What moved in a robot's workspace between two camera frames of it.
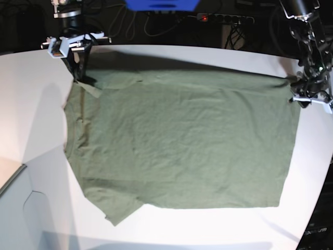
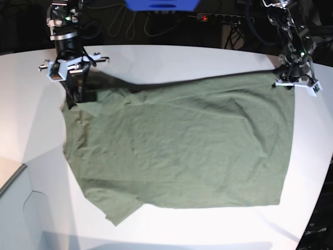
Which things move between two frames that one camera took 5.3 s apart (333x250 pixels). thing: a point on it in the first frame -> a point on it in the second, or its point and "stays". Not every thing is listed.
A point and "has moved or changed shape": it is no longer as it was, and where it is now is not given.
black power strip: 225,18 stays
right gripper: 311,83 -> 298,75
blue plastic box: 161,5 stays
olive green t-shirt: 180,137 has moved or changed shape
